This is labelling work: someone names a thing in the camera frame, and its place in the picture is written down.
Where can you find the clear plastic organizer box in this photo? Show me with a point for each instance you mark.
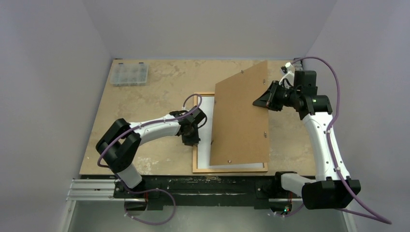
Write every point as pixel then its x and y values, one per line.
pixel 126 74

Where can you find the wooden picture frame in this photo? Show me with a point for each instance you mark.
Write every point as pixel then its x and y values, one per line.
pixel 205 153

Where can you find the aluminium rail frame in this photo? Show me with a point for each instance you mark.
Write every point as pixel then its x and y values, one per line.
pixel 179 77

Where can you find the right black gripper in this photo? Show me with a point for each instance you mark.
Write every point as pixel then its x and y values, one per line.
pixel 274 96

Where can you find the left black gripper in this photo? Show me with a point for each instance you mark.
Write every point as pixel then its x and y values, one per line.
pixel 193 140

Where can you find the brown backing board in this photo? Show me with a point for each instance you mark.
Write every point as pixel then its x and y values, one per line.
pixel 239 129

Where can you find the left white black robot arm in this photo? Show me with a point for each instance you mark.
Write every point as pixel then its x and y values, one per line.
pixel 119 144

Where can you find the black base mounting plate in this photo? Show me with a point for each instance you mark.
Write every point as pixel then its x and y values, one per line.
pixel 258 192

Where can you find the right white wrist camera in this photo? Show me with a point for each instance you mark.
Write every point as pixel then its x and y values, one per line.
pixel 288 75

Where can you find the landscape photo print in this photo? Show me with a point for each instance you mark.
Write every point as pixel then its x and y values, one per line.
pixel 205 141

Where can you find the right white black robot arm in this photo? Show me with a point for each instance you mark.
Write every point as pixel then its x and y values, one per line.
pixel 332 187

